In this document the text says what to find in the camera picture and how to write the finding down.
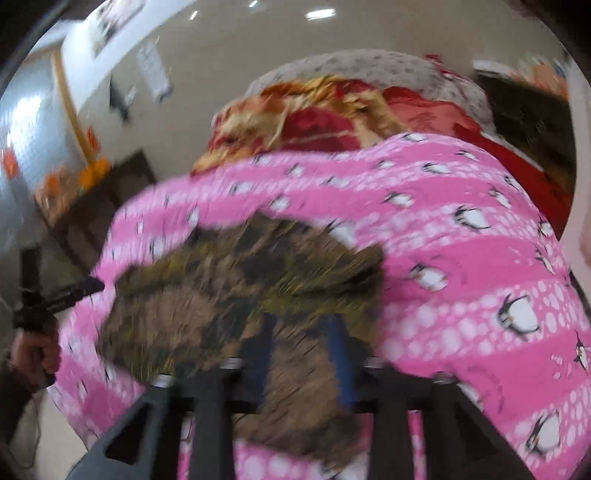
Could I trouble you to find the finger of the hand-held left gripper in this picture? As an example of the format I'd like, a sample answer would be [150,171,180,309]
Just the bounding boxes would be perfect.
[44,277,106,315]

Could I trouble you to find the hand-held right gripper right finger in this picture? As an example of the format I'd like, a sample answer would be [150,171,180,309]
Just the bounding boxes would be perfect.
[325,315,536,480]

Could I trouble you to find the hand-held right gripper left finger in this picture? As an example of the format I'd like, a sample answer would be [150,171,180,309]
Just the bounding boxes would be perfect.
[67,316,275,480]

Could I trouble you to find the brown floral batik shirt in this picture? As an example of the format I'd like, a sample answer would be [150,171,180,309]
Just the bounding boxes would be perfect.
[95,211,389,472]

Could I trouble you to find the person's left forearm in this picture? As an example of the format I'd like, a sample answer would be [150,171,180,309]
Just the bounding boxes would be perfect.
[0,360,47,444]

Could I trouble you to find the person's left hand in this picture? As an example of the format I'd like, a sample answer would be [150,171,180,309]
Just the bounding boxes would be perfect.
[9,329,62,388]

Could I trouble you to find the dark wooden table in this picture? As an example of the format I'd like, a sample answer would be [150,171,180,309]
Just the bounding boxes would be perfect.
[34,150,158,278]

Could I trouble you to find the window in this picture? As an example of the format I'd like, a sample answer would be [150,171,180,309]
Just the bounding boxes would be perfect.
[0,51,81,185]

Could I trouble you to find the pink penguin blanket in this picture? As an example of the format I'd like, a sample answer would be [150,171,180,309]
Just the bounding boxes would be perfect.
[46,131,591,480]

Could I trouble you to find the dark hanging garment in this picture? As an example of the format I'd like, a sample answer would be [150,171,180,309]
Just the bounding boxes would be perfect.
[108,76,137,123]

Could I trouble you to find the red and yellow floral quilt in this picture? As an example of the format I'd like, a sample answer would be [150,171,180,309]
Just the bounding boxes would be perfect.
[191,76,407,174]

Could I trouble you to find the red blanket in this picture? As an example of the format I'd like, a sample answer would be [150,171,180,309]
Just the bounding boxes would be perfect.
[383,85,575,236]

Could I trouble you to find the grey floral pillow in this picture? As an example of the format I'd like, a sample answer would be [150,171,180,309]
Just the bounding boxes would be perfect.
[245,50,495,134]

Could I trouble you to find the dark carved wooden cabinet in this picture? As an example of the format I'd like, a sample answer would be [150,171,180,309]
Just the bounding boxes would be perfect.
[475,71,578,185]

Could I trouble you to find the pile of colourful packets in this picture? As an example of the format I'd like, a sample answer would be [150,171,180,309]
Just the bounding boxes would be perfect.
[473,51,571,100]

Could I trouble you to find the white wall poster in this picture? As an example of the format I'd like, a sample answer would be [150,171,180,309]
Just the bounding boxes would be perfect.
[136,39,172,103]

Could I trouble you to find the framed wall picture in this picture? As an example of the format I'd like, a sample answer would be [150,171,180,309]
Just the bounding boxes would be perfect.
[90,0,148,58]

